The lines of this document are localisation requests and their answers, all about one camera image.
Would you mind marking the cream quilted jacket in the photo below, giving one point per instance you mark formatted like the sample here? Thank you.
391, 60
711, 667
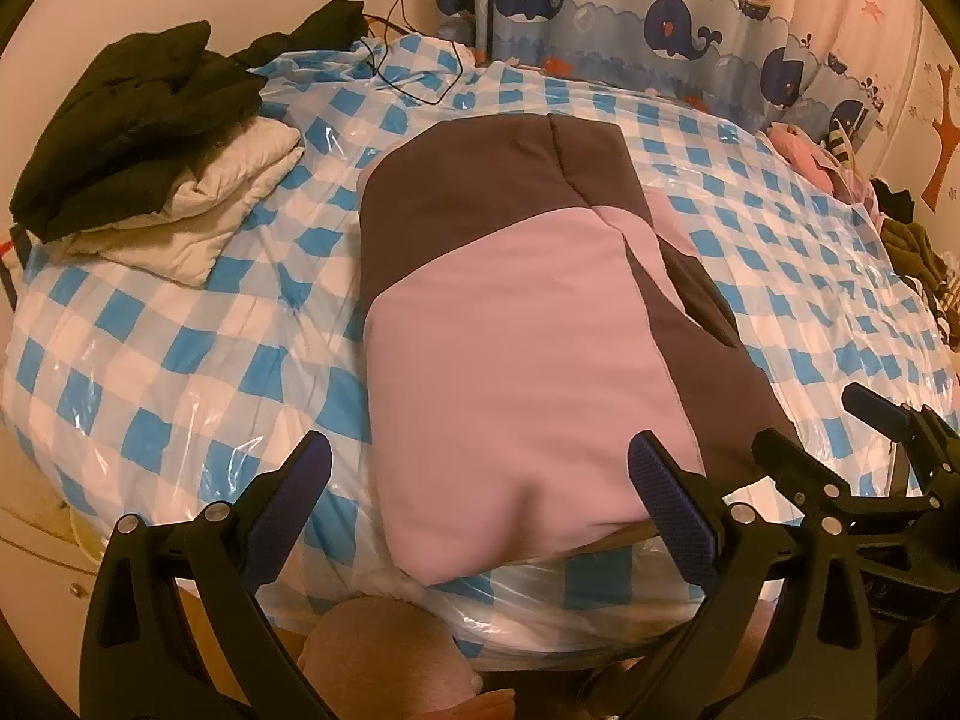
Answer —
195, 217

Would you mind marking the black puffer jacket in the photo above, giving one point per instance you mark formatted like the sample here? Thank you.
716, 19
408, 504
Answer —
127, 127

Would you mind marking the white wardrobe with tree decal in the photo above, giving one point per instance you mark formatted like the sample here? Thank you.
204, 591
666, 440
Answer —
941, 135

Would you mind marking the pink and brown jacket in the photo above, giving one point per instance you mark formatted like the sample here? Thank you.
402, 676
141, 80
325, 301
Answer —
510, 330

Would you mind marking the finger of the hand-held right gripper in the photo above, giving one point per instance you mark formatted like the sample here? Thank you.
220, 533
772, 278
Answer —
915, 431
795, 469

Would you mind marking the black pole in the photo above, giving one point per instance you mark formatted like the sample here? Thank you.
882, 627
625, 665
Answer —
491, 0

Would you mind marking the pink star curtain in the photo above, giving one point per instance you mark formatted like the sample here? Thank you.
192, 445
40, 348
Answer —
855, 7

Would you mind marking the black garment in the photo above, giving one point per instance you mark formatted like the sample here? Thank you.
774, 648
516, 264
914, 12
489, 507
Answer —
315, 34

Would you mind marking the whale print curtain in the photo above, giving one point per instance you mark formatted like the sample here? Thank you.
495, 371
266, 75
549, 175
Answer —
622, 15

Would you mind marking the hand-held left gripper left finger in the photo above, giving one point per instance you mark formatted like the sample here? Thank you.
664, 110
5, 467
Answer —
300, 480

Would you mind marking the striped cloth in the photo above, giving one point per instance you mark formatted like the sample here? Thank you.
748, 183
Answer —
841, 142

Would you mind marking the dark clothes pile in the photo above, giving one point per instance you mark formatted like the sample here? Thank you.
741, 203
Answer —
911, 240

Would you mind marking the blue checked plastic-covered bed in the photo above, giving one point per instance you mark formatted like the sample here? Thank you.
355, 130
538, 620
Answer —
187, 360

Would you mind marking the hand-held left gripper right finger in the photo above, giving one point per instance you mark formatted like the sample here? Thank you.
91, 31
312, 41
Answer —
664, 487

